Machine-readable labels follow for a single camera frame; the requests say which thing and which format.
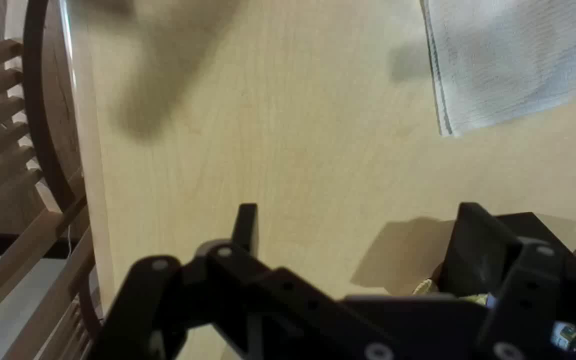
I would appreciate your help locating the wooden chair with teal cushion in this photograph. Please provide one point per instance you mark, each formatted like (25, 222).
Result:
(15, 273)
(51, 100)

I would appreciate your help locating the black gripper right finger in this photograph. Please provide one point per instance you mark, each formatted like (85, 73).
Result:
(485, 252)

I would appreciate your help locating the white folded cloth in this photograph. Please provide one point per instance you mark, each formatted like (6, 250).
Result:
(501, 60)

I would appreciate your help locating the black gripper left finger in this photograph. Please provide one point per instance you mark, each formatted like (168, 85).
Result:
(249, 231)

